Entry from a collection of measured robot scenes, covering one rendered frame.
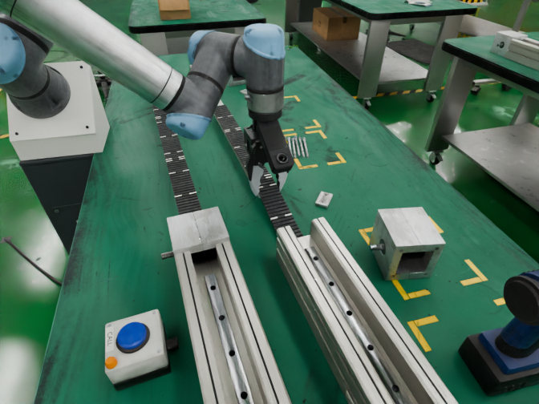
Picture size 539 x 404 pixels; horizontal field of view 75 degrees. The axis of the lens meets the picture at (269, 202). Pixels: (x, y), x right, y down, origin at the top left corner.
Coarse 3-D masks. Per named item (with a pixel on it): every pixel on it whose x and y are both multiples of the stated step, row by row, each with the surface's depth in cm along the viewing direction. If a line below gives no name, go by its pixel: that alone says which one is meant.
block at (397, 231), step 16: (400, 208) 68; (416, 208) 68; (384, 224) 65; (400, 224) 65; (416, 224) 65; (432, 224) 65; (384, 240) 66; (400, 240) 62; (416, 240) 62; (432, 240) 62; (384, 256) 66; (400, 256) 62; (416, 256) 65; (432, 256) 63; (384, 272) 66; (400, 272) 66; (416, 272) 66
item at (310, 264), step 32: (320, 224) 66; (288, 256) 62; (320, 256) 65; (320, 288) 55; (352, 288) 57; (320, 320) 53; (352, 320) 54; (384, 320) 51; (352, 352) 47; (384, 352) 51; (416, 352) 47; (352, 384) 46; (384, 384) 46; (416, 384) 45
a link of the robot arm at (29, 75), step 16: (0, 32) 76; (16, 32) 78; (0, 48) 76; (16, 48) 76; (32, 48) 81; (0, 64) 76; (16, 64) 77; (32, 64) 82; (0, 80) 79; (16, 80) 81; (32, 80) 84; (16, 96) 87
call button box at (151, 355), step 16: (128, 320) 53; (144, 320) 53; (160, 320) 54; (112, 336) 51; (160, 336) 51; (112, 352) 49; (128, 352) 49; (144, 352) 49; (160, 352) 49; (128, 368) 48; (144, 368) 50; (160, 368) 51; (128, 384) 51
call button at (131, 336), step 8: (128, 328) 51; (136, 328) 51; (144, 328) 51; (120, 336) 50; (128, 336) 50; (136, 336) 50; (144, 336) 50; (120, 344) 49; (128, 344) 49; (136, 344) 49
